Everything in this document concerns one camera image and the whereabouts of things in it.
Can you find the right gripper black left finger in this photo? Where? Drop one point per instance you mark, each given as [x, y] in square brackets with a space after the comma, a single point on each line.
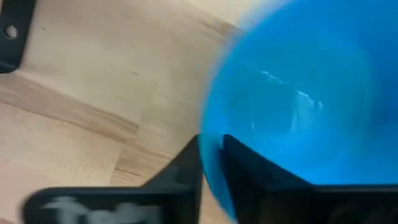
[186, 168]

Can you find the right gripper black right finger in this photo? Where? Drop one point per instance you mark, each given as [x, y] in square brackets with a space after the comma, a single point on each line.
[248, 174]

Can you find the blue mini bowl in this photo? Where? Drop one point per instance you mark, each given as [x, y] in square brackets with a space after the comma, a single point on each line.
[298, 93]

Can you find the black metal corner bracket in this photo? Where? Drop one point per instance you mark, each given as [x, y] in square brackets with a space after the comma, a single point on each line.
[14, 34]

